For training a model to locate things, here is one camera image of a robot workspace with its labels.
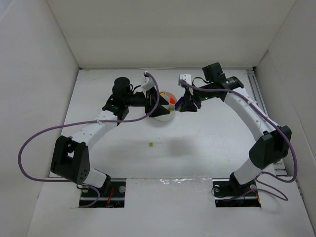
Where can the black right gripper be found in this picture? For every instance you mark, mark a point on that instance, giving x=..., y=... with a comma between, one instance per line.
x=191, y=99

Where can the aluminium side rail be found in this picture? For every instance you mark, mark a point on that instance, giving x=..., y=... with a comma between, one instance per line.
x=279, y=166

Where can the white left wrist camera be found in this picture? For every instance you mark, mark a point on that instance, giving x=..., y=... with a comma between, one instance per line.
x=147, y=82

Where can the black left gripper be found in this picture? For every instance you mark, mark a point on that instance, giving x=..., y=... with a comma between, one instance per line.
x=150, y=104

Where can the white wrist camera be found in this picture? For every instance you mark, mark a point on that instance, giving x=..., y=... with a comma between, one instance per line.
x=147, y=82
x=184, y=79

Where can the multicolour lego assembly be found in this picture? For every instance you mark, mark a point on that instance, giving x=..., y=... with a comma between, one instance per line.
x=179, y=106

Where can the orange round lego dish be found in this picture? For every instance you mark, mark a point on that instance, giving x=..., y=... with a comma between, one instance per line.
x=172, y=100

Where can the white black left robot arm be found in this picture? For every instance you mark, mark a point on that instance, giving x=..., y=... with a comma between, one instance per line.
x=71, y=154

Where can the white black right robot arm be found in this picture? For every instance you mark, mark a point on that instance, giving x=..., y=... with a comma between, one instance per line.
x=271, y=140

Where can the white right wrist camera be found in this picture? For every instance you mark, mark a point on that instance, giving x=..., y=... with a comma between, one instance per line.
x=184, y=79

